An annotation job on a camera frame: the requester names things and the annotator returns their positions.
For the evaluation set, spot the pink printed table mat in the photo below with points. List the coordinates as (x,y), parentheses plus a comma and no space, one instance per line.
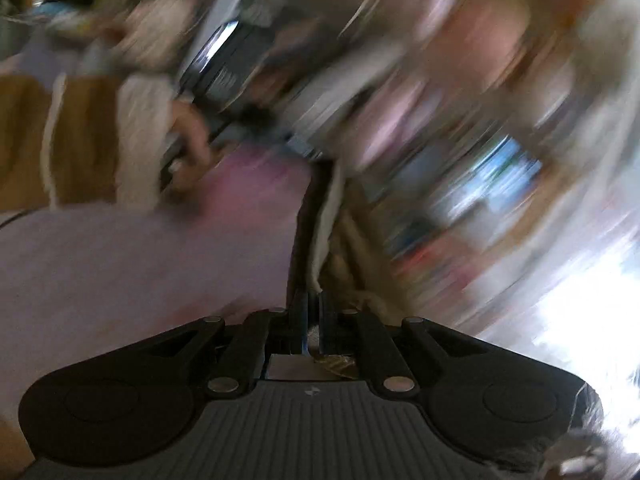
(125,270)

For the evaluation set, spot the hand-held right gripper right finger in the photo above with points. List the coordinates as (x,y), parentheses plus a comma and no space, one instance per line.
(326,325)

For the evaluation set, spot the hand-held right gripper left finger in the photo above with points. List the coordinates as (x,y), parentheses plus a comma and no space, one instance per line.
(300,325)

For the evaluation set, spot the person's left hand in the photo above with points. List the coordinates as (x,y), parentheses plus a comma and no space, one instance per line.
(192,135)

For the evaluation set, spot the olive brown garment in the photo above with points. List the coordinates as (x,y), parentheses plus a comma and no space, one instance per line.
(320,230)

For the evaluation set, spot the person's left forearm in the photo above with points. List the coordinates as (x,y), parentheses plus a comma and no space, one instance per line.
(142,140)

